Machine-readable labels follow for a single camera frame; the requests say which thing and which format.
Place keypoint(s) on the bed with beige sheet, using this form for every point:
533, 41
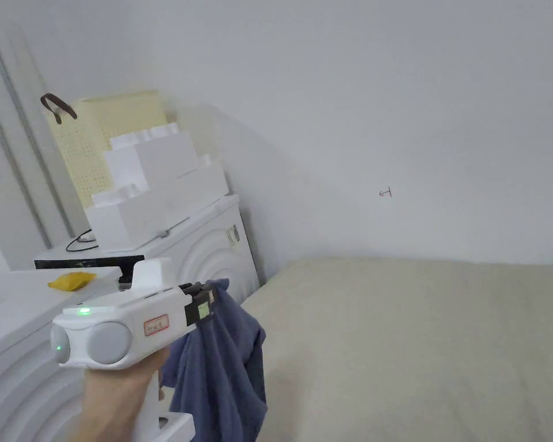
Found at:
396, 350

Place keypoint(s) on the white washing machine with foam blocks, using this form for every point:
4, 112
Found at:
202, 239

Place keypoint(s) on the person's left hand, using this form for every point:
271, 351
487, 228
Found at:
113, 400

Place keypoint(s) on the white washing machine with yellow cloth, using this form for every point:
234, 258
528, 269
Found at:
18, 313

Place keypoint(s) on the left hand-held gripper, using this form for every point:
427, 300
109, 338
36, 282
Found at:
120, 322

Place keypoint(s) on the grey metal pipe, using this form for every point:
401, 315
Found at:
16, 138

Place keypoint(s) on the dark blue shirt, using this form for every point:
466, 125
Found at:
216, 368

